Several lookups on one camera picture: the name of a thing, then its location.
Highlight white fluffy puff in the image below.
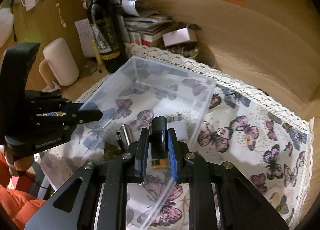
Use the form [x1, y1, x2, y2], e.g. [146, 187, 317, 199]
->
[0, 8, 14, 47]

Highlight butterfly lace table cloth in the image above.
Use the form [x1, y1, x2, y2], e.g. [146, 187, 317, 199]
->
[39, 43, 315, 230]

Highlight clear plastic storage box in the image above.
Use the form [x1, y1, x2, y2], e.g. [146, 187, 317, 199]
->
[41, 56, 215, 229]

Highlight cream pink mug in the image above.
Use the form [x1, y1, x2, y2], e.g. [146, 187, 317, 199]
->
[39, 38, 80, 90]

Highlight person's hand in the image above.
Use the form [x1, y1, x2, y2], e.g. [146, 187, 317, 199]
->
[4, 146, 34, 176]

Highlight black car key fob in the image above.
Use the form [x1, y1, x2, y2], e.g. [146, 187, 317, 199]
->
[149, 116, 168, 160]

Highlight black gold battery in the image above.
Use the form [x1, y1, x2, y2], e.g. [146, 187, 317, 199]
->
[151, 159, 168, 169]

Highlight stack of magazines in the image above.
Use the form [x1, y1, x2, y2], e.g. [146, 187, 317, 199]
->
[83, 0, 176, 46]

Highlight dark wine bottle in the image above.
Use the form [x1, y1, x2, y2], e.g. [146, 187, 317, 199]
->
[87, 0, 127, 73]

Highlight white handwritten note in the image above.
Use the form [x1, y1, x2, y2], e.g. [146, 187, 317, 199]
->
[74, 19, 95, 58]

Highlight silver metal flashlight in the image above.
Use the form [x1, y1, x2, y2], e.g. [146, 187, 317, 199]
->
[117, 124, 133, 152]

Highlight white wall charger plug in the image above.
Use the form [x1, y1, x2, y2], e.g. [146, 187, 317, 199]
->
[168, 120, 189, 143]

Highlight white small card box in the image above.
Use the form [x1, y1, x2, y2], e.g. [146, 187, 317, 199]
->
[162, 27, 197, 47]

